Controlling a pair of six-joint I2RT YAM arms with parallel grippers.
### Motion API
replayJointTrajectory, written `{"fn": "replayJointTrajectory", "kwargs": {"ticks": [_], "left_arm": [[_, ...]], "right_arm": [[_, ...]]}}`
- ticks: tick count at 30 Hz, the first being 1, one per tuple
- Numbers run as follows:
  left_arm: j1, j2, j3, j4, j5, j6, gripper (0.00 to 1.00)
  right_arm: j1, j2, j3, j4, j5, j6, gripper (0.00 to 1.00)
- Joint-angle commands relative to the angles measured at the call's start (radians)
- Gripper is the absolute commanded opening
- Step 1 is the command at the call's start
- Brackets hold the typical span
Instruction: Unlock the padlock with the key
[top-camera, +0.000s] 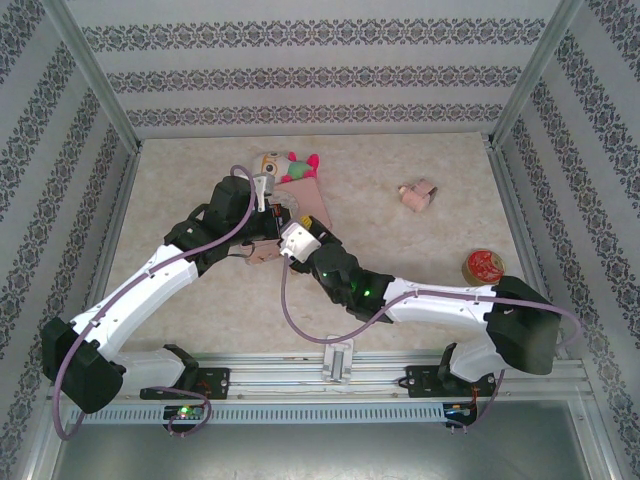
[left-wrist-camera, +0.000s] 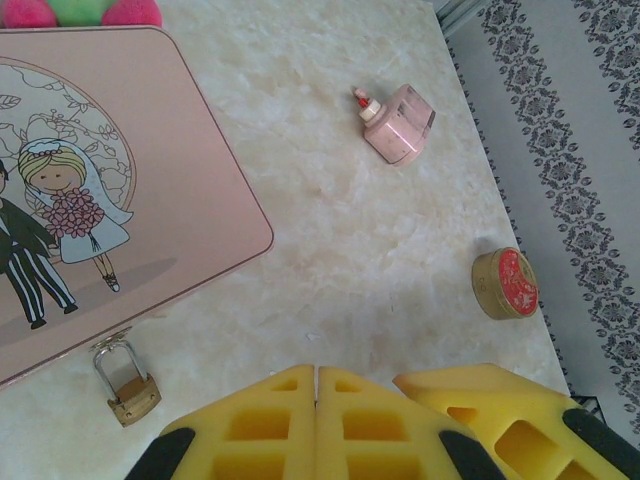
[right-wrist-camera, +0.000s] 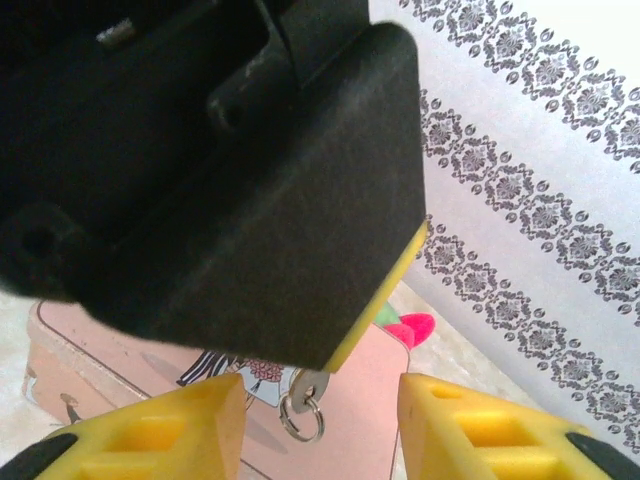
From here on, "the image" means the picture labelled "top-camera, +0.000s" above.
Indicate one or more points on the small pink toy figure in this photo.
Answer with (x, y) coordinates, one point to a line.
(417, 196)

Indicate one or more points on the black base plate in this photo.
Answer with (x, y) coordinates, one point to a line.
(215, 382)
(422, 380)

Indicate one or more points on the left circuit board green light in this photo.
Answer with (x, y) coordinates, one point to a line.
(185, 412)

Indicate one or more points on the aluminium frame post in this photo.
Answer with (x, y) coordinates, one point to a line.
(95, 75)
(535, 70)

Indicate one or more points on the aluminium mounting rail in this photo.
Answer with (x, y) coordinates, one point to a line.
(280, 375)

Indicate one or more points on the pink tin box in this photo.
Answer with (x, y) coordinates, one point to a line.
(312, 200)

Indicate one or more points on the aluminium side rail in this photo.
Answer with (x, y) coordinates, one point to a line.
(117, 225)
(520, 225)

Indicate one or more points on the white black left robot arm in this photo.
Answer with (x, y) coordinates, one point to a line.
(150, 275)

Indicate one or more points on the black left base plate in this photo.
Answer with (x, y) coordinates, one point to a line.
(215, 382)

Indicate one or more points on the white pink green plush toy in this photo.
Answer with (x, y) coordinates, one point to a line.
(295, 170)

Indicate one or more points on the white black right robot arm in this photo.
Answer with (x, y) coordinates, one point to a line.
(440, 305)

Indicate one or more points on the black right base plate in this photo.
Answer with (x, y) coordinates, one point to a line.
(422, 380)

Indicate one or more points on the grey metal sheet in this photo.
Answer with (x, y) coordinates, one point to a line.
(325, 455)

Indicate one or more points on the white plastic bracket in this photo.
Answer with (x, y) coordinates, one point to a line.
(330, 360)

